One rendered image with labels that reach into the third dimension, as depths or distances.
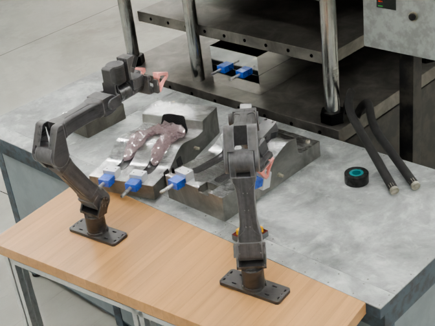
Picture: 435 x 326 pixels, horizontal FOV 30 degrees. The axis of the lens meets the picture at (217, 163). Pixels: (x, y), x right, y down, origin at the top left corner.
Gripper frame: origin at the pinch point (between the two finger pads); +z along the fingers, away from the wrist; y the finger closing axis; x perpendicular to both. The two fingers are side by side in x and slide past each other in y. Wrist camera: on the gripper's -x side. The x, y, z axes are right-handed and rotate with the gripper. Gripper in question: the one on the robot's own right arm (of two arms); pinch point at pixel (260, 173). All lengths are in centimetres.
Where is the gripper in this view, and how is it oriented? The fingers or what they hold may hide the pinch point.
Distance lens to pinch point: 253.3
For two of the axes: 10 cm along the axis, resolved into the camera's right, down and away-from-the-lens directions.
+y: -7.5, -3.4, 5.7
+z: 2.5, 6.5, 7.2
